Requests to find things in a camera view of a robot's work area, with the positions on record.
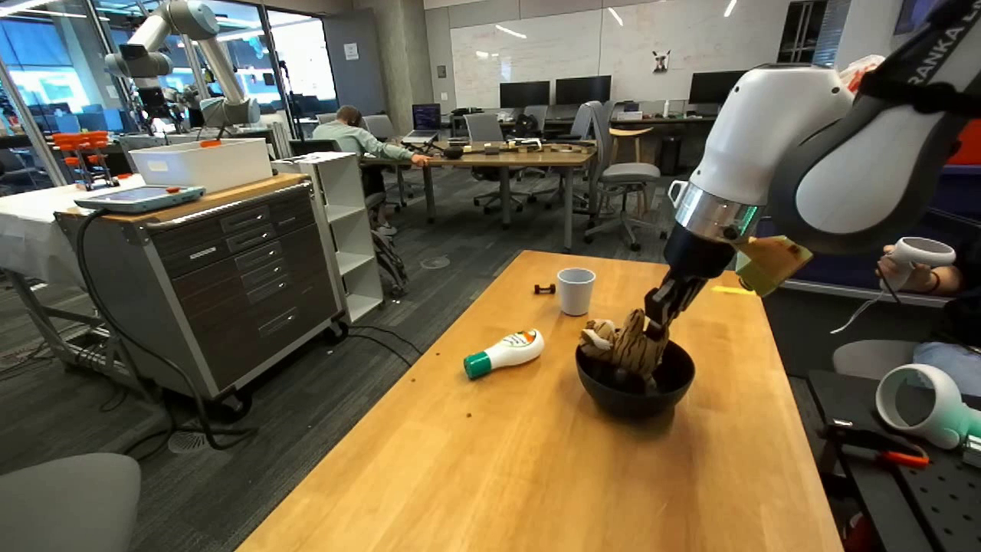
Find white shelf unit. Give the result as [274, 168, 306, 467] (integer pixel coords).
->
[294, 149, 390, 326]

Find pale grey pouch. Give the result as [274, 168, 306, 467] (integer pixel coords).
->
[829, 334, 981, 385]

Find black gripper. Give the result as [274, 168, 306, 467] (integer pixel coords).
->
[641, 224, 743, 342]

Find white box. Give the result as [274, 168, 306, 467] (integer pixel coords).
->
[124, 136, 276, 195]

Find wall whiteboard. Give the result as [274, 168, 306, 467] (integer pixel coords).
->
[448, 5, 743, 111]

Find grey office chair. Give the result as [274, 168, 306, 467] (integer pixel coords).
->
[578, 100, 667, 255]

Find seated person in pale shirt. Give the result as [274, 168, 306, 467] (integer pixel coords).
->
[308, 100, 435, 207]

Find pale grey cup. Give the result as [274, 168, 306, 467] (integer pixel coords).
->
[554, 265, 598, 318]

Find black computer monitor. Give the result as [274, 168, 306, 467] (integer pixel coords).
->
[495, 78, 553, 112]
[687, 67, 748, 108]
[553, 73, 613, 108]

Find red handled hand tool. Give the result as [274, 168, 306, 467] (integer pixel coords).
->
[820, 418, 933, 471]

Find silver closed laptop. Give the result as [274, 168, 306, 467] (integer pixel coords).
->
[70, 182, 209, 213]

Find orange cart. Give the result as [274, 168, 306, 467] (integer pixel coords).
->
[46, 127, 112, 173]

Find grey padded chair seat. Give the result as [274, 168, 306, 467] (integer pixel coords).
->
[0, 451, 145, 552]

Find white bottle with green cap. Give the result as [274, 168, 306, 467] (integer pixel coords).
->
[461, 326, 549, 383]

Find striped tiger stuffed animal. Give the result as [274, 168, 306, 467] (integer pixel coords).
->
[578, 306, 671, 396]

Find grey drawer tool cabinet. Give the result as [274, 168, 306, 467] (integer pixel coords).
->
[56, 171, 348, 408]

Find white ring fixture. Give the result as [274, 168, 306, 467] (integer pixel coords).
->
[874, 232, 966, 296]

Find black bowl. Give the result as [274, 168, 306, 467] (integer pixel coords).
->
[572, 336, 698, 425]

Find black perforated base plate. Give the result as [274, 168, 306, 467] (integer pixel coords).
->
[806, 367, 981, 552]

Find white mug lying sideways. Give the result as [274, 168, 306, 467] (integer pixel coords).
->
[874, 361, 981, 452]

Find long wooden office desk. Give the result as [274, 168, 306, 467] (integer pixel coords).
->
[411, 140, 598, 255]

